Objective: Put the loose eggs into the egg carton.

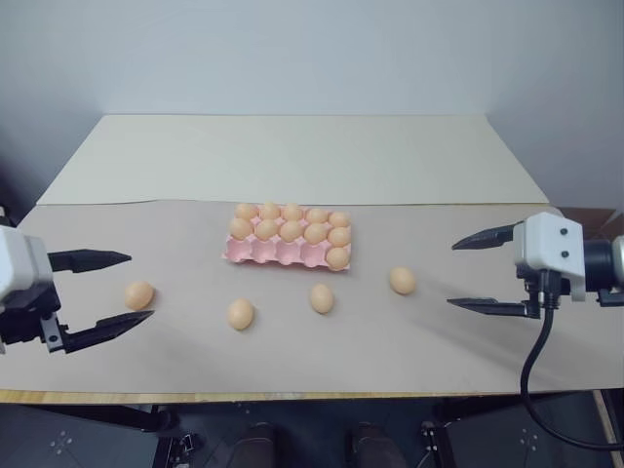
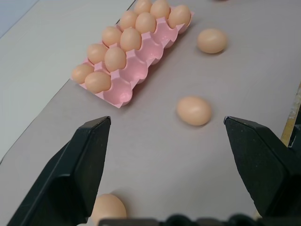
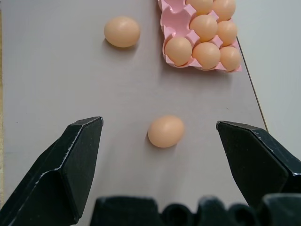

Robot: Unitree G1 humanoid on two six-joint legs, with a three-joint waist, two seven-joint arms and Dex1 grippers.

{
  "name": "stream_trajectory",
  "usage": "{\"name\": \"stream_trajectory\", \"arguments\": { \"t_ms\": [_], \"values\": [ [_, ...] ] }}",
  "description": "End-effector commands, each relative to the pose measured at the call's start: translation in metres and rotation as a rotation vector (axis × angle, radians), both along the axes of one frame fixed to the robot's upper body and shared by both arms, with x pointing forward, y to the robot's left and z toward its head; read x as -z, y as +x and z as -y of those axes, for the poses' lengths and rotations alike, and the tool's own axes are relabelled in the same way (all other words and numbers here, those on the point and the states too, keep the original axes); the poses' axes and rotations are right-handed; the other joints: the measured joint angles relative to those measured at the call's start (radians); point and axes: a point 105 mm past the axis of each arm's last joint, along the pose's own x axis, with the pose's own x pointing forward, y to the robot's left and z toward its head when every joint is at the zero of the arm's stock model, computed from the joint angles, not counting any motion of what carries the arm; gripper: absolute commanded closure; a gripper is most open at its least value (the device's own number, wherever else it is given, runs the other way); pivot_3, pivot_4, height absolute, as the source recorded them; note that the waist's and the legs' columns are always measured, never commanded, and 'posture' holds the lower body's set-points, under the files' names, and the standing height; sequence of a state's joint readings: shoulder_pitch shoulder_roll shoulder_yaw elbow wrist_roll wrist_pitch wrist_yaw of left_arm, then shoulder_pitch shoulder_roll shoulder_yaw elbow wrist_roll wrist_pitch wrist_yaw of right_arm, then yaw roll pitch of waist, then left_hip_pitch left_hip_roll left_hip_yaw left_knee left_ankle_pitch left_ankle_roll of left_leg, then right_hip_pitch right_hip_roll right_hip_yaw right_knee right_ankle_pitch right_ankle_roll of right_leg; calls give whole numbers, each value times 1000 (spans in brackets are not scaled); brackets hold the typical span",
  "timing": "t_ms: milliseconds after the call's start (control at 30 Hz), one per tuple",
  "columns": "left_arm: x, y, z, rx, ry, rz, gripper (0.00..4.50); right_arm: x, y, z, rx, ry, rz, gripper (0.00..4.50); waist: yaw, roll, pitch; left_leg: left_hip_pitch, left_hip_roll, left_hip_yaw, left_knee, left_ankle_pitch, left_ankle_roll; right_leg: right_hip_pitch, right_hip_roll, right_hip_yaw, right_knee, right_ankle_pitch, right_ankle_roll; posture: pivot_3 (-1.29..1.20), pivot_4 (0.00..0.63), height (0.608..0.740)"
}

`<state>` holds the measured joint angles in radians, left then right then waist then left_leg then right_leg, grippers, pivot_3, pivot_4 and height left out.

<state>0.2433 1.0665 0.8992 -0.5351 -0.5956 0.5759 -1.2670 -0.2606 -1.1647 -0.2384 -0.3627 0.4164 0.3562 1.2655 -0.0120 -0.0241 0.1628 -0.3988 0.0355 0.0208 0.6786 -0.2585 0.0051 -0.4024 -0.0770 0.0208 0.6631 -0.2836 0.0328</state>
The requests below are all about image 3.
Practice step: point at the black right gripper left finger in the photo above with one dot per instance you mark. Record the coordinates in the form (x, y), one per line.
(58, 174)

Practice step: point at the tan egg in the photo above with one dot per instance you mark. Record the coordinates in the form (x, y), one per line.
(224, 9)
(227, 33)
(231, 58)
(122, 31)
(178, 50)
(203, 27)
(206, 55)
(166, 131)
(200, 5)

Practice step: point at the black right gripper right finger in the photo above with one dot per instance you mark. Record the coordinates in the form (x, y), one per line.
(254, 162)

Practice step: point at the pink egg tray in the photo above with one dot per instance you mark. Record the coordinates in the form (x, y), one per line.
(176, 23)

